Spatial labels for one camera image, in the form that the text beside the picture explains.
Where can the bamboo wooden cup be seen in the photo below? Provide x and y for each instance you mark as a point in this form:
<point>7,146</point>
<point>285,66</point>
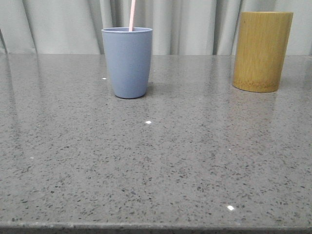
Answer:
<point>261,48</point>

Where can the grey-white curtain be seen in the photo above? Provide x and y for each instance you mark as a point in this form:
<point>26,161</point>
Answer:
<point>180,27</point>

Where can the blue plastic cup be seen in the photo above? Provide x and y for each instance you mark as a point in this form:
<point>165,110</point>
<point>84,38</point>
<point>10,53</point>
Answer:
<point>128,58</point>

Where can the pink chopstick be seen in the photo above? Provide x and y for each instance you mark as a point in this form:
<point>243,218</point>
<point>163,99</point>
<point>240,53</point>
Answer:
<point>132,14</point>

